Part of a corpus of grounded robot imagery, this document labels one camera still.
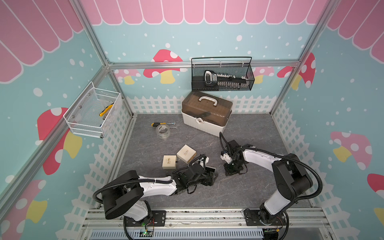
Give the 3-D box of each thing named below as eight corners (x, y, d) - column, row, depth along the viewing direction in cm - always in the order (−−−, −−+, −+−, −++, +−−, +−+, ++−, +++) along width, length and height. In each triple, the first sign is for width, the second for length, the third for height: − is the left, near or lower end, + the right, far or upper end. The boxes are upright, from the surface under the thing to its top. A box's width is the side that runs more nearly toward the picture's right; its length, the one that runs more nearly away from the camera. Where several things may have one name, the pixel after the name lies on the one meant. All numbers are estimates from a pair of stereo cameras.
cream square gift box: (176, 157, 99) (175, 154, 96) (185, 146, 104) (185, 143, 101) (188, 165, 95) (188, 162, 92) (197, 154, 100) (197, 151, 97)
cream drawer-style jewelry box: (162, 169, 93) (161, 166, 90) (164, 158, 98) (163, 155, 95) (176, 169, 93) (175, 166, 90) (177, 158, 98) (176, 155, 95)
